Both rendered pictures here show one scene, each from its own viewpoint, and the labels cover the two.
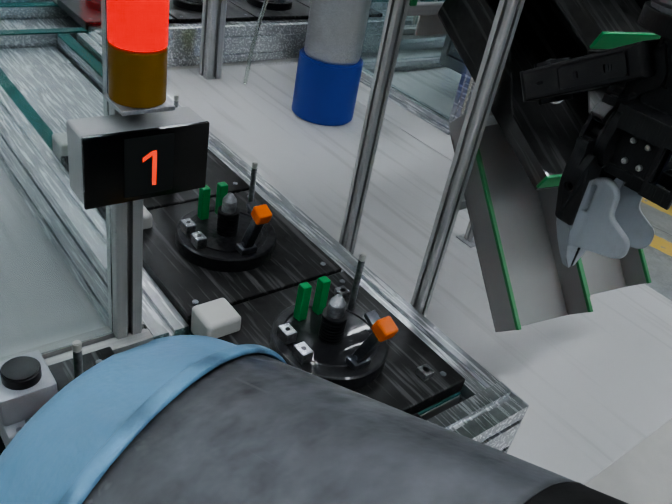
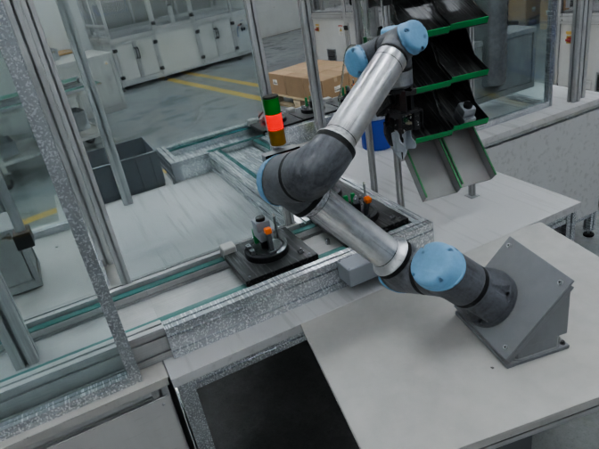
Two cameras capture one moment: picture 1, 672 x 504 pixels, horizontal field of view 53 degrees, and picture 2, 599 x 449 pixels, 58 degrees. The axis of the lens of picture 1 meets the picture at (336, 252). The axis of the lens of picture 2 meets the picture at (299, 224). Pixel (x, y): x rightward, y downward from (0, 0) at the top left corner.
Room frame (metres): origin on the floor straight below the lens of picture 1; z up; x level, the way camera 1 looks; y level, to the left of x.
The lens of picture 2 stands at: (-0.99, -0.44, 1.80)
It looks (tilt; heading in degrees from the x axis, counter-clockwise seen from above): 27 degrees down; 22
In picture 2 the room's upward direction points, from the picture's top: 10 degrees counter-clockwise
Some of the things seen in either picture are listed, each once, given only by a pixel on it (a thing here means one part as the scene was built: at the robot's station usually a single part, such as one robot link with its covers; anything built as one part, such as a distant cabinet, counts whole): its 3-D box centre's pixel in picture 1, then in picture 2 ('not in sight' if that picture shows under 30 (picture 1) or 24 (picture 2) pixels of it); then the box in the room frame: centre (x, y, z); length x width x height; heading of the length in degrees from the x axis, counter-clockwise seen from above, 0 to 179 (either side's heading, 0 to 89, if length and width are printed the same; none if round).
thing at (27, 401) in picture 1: (20, 390); (260, 225); (0.38, 0.24, 1.06); 0.08 x 0.04 x 0.07; 44
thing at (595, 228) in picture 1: (595, 233); (399, 146); (0.47, -0.20, 1.27); 0.06 x 0.03 x 0.09; 44
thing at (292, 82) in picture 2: not in sight; (320, 85); (5.76, 1.66, 0.20); 1.20 x 0.80 x 0.41; 53
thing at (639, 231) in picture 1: (617, 225); (408, 143); (0.49, -0.22, 1.27); 0.06 x 0.03 x 0.09; 44
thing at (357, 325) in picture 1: (333, 321); (356, 206); (0.61, -0.01, 1.01); 0.24 x 0.24 x 0.13; 44
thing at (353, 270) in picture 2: not in sight; (373, 261); (0.39, -0.10, 0.93); 0.21 x 0.07 x 0.06; 134
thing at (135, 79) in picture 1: (137, 71); (277, 136); (0.56, 0.20, 1.28); 0.05 x 0.05 x 0.05
